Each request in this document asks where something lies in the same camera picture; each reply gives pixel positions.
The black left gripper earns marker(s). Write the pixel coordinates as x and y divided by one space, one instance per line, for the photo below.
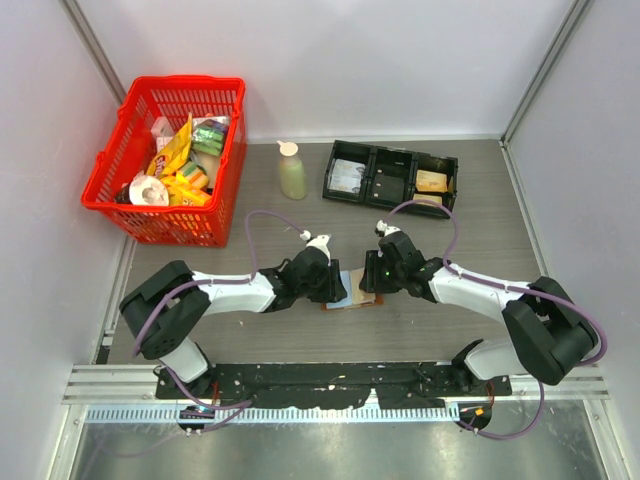
334 291

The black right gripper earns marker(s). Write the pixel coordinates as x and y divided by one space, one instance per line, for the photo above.
370 281

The brown leather card holder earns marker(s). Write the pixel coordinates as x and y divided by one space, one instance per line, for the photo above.
346 303

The pale gold credit card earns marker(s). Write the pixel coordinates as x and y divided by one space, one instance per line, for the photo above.
358 295

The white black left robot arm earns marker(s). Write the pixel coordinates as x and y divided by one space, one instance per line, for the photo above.
162 312

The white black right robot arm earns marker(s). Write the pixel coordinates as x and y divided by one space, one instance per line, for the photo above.
547 337

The gold card stack in tray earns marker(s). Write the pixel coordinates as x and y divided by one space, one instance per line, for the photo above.
429 181

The white card stack in tray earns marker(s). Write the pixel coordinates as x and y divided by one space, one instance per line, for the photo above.
346 176

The black three-compartment tray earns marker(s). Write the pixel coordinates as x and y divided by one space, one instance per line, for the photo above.
392 162

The green liquid squeeze bottle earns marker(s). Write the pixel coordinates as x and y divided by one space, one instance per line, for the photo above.
291 171

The yellow boxed snack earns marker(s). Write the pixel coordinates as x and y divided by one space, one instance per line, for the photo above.
183 193

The green sponge pack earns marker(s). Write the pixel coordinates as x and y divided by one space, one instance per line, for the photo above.
208 139

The yellow snack bag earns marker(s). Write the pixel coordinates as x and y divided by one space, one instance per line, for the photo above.
174 154

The white tape roll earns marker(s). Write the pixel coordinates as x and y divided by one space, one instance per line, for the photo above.
145 190

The red plastic shopping basket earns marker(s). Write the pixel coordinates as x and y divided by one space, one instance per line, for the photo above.
152 112

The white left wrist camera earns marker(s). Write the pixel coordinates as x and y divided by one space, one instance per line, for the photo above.
320 242

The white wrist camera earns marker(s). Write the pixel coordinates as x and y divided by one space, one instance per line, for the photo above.
320 242
383 229

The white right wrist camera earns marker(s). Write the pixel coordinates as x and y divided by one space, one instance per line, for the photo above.
383 229

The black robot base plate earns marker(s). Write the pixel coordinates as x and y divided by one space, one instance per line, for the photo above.
339 386

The aluminium front rail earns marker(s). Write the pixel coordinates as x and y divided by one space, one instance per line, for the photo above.
146 394

